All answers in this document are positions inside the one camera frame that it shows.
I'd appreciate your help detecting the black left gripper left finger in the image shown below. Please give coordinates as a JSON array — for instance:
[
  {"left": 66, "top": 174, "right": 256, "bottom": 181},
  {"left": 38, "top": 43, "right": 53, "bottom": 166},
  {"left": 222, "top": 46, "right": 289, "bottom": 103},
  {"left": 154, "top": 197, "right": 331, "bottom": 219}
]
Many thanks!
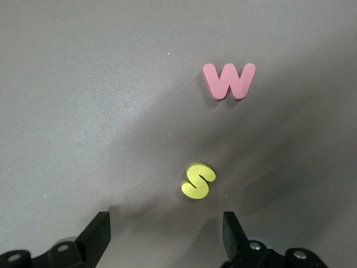
[{"left": 0, "top": 211, "right": 112, "bottom": 268}]

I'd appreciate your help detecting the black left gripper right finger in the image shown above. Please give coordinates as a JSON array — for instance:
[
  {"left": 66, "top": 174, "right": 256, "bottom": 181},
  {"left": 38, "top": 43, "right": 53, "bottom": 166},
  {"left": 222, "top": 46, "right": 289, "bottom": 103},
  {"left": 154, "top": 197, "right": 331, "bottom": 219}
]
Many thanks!
[{"left": 220, "top": 211, "right": 327, "bottom": 268}]

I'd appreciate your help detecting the pink letter w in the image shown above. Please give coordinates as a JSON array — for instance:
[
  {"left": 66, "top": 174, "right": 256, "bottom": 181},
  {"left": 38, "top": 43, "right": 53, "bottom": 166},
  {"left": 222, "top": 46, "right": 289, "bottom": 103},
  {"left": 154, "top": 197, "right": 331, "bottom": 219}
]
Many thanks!
[{"left": 202, "top": 63, "right": 257, "bottom": 101}]

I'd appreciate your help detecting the yellow letter s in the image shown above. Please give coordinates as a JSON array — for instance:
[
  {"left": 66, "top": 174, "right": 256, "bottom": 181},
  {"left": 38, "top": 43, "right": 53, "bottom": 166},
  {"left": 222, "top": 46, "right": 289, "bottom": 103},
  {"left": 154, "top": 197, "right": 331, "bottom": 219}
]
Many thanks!
[{"left": 180, "top": 163, "right": 217, "bottom": 200}]

